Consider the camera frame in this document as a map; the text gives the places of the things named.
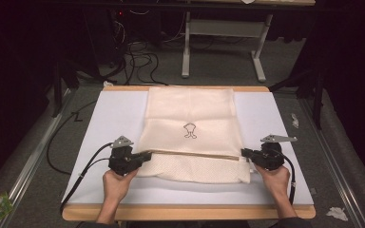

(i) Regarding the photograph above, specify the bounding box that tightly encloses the white metal desk frame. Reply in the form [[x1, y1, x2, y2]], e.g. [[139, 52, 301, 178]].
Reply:
[[181, 11, 275, 84]]

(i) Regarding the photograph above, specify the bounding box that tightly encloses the metal floor rail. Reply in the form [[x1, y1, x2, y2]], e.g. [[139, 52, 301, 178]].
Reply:
[[298, 97, 365, 228], [0, 88, 74, 228]]

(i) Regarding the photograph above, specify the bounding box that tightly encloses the white table mat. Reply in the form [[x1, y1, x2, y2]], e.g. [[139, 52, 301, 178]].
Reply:
[[61, 90, 314, 206]]

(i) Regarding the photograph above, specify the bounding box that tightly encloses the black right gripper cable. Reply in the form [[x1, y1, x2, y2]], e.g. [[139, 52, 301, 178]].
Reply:
[[278, 149, 297, 205]]

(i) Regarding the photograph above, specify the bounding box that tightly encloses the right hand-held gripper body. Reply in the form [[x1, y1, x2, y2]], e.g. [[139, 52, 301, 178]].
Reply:
[[255, 134, 298, 171]]

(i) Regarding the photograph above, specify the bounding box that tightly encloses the person's right hand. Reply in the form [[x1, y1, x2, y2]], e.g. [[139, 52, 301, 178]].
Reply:
[[254, 164, 291, 199]]

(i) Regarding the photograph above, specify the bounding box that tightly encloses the person's left hand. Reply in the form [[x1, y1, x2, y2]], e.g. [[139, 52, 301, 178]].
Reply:
[[103, 169, 140, 202]]

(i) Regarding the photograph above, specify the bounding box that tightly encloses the crumpled white tissue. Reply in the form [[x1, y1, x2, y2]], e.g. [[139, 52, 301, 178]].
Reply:
[[325, 206, 349, 222]]

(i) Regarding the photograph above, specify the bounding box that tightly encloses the black metal stand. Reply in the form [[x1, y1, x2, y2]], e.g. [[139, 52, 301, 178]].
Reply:
[[50, 58, 81, 119], [268, 63, 327, 131]]

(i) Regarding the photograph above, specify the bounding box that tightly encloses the tangle of black cables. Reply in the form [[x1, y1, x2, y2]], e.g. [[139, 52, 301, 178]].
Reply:
[[107, 39, 169, 86]]

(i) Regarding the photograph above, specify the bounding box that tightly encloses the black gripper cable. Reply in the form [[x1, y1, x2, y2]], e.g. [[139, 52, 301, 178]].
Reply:
[[278, 149, 297, 205], [59, 142, 115, 217]]

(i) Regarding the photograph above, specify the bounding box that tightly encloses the cream mesh laundry bag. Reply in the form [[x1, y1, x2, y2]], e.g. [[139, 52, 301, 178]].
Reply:
[[135, 86, 255, 185]]

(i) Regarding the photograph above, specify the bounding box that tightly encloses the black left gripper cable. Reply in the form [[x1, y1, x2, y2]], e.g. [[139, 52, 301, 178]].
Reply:
[[59, 142, 115, 217]]

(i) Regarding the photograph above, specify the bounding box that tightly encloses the thin black floor cable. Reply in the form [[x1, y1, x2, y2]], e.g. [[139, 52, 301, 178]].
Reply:
[[46, 100, 98, 176]]

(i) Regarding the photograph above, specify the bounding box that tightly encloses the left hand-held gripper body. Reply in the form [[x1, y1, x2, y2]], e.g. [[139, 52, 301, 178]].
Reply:
[[108, 135, 141, 176]]

